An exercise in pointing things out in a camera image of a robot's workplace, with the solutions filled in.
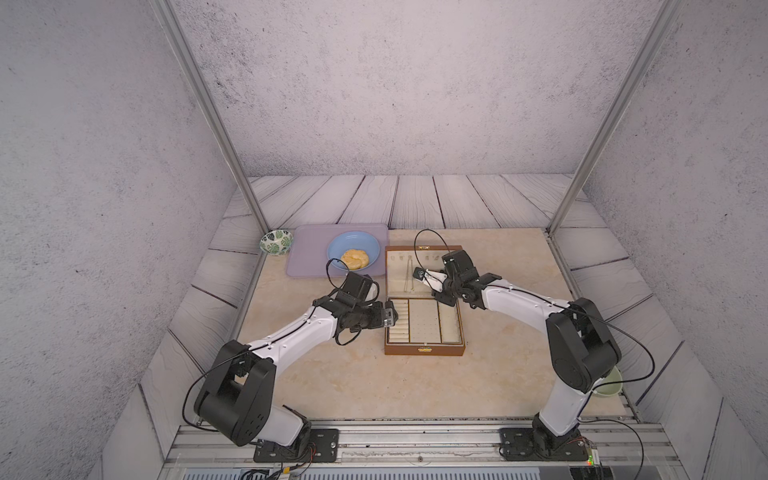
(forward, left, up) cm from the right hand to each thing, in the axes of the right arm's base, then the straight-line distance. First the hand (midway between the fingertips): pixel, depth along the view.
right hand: (440, 279), depth 94 cm
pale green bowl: (-30, -41, -6) cm, 52 cm away
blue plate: (+23, +31, -6) cm, 39 cm away
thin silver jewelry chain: (0, +11, +1) cm, 11 cm away
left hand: (-14, +15, 0) cm, 21 cm away
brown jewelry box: (-13, +5, -4) cm, 15 cm away
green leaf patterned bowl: (+22, +60, -6) cm, 64 cm away
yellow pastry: (+13, +29, -6) cm, 32 cm away
